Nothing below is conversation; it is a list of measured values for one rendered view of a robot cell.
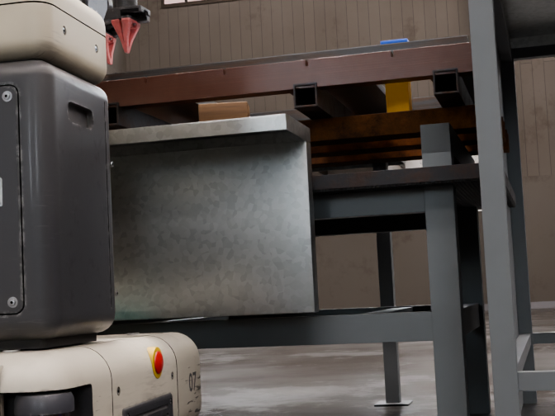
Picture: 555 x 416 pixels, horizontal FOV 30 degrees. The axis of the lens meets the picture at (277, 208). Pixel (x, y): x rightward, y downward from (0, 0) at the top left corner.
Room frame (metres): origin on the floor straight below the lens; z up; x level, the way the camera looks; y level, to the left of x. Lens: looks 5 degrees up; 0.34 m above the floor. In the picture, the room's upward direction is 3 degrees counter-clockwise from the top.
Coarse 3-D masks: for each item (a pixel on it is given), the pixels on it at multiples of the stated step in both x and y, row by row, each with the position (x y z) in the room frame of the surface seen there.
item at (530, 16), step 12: (504, 0) 2.53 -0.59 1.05; (516, 0) 2.54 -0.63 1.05; (528, 0) 2.54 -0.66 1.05; (540, 0) 2.55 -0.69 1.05; (552, 0) 2.55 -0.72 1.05; (516, 12) 2.66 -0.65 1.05; (528, 12) 2.66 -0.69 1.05; (540, 12) 2.67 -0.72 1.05; (552, 12) 2.68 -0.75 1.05; (516, 24) 2.78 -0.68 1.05; (528, 24) 2.79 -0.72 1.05; (540, 24) 2.79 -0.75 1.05; (552, 24) 2.80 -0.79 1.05; (516, 36) 2.93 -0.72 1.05; (528, 36) 2.93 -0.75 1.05; (540, 36) 2.92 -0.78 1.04; (552, 36) 2.91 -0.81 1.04
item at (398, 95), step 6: (390, 84) 2.24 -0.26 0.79; (396, 84) 2.24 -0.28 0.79; (402, 84) 2.23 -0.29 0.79; (408, 84) 2.24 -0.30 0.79; (390, 90) 2.24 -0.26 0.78; (396, 90) 2.24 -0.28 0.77; (402, 90) 2.23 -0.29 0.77; (408, 90) 2.23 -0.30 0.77; (390, 96) 2.24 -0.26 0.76; (396, 96) 2.24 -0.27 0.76; (402, 96) 2.23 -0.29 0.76; (408, 96) 2.23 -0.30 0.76; (390, 102) 2.24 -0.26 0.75; (396, 102) 2.24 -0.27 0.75; (402, 102) 2.23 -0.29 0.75; (408, 102) 2.23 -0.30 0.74; (390, 108) 2.24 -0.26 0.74; (396, 108) 2.24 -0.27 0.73; (402, 108) 2.23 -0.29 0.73; (408, 108) 2.23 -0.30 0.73
